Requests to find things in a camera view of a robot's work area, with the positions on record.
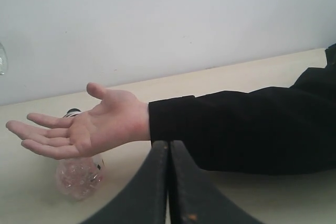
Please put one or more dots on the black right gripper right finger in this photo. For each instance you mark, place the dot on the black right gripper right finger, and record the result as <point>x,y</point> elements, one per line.
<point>192,196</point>

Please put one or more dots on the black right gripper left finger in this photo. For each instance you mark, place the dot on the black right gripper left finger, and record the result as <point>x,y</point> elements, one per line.
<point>143,199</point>

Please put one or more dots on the white blue label bottle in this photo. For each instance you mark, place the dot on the white blue label bottle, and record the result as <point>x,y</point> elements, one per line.
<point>3,61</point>

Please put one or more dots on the black sleeved forearm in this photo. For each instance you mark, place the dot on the black sleeved forearm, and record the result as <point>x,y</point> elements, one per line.
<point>271,131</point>

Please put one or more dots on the pink peach label bottle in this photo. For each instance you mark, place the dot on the pink peach label bottle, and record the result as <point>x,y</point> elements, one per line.
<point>79,178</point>

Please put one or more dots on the person's open bare hand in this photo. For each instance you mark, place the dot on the person's open bare hand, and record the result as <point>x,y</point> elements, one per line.
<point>118,119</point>

